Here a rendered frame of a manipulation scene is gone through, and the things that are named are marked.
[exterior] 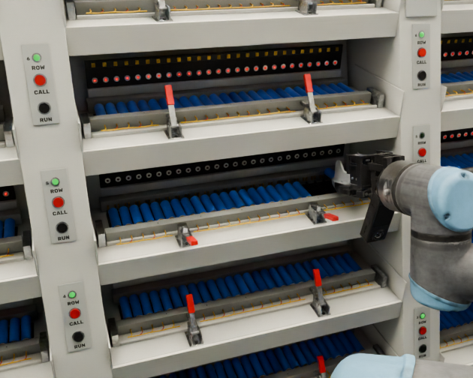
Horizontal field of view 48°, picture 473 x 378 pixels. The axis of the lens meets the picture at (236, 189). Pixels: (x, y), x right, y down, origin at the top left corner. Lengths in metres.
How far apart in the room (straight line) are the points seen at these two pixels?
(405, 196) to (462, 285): 0.16
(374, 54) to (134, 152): 0.54
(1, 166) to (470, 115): 0.90
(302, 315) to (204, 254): 0.26
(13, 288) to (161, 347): 0.29
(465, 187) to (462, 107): 0.38
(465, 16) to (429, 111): 0.20
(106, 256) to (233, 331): 0.29
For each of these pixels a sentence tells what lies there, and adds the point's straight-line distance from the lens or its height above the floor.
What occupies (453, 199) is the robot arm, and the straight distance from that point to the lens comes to 0.84.
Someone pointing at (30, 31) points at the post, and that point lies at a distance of 0.90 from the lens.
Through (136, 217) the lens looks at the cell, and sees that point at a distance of 1.03.
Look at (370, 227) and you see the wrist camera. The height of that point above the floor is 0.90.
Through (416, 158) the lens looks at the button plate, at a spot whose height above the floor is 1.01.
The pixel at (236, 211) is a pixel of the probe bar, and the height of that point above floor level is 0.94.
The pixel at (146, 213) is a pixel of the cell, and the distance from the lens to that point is 1.04.
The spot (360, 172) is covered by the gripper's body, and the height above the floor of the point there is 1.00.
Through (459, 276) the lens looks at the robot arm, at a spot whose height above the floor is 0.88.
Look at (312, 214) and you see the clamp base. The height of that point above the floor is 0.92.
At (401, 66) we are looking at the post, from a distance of 1.10.
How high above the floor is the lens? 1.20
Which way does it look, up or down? 12 degrees down
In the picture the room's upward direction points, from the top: 4 degrees counter-clockwise
